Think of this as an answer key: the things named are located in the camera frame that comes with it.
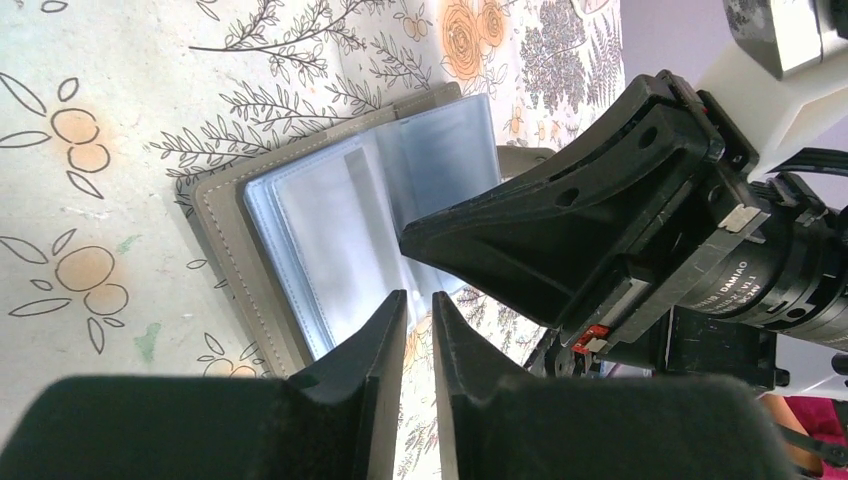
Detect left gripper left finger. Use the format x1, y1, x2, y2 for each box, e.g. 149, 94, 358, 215
1, 290, 407, 479

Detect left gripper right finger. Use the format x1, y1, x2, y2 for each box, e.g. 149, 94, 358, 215
432, 292, 795, 479

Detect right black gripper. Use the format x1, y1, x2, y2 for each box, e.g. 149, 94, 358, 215
400, 70, 847, 391

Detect grey leather card holder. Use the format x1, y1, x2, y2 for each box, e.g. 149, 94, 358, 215
191, 82, 552, 376

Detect floral table mat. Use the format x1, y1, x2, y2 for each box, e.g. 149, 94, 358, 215
1, 1, 624, 479

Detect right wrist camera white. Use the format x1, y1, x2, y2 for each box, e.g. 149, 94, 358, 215
696, 1, 847, 180

